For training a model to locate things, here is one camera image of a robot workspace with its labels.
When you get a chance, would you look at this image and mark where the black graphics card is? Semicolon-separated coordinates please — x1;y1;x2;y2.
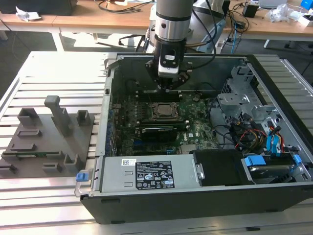
139;126;179;143

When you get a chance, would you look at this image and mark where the clear plastic bag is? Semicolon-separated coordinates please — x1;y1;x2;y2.
265;3;301;23

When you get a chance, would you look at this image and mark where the crumpled white paper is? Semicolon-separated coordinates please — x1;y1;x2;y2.
15;6;43;21

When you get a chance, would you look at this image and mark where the metal drive cage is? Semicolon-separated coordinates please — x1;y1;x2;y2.
210;66;284;128

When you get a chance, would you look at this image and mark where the blue cable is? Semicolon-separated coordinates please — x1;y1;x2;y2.
231;21;238;53

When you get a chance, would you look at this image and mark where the hard disk in blue carrier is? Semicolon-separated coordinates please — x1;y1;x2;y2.
242;153;308;186

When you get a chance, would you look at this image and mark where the silver CPU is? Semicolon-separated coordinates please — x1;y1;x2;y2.
156;103;174;117

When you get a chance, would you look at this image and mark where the black PC case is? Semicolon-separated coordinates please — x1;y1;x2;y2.
74;52;313;225

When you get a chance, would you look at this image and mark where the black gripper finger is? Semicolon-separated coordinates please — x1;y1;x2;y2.
168;69;191;93
144;59;170;94

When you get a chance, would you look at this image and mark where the grey parts rack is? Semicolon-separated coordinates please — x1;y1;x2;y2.
0;94;96;178

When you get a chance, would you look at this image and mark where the CPU socket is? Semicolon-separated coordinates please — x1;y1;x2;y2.
151;100;181;122

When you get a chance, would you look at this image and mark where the grey power supply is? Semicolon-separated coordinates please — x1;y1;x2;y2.
91;153;205;196

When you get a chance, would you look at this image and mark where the metal socket cover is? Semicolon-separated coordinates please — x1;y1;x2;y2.
151;101;181;122

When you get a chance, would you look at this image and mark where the green motherboard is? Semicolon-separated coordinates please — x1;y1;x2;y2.
111;94;221;157

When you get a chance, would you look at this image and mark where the black bag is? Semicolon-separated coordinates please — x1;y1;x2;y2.
0;0;78;16

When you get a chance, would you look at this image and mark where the small black box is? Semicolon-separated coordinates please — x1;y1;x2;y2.
243;2;259;18

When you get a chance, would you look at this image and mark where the wooden desk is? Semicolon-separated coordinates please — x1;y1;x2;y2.
0;0;157;34
224;0;313;42

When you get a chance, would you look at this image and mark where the red yellow wire bundle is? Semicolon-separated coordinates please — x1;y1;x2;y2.
234;129;268;150

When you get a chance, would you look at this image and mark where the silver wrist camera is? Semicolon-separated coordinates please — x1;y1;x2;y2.
157;55;179;78

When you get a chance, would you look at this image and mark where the blue flat wire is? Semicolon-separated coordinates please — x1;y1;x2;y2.
265;126;283;157

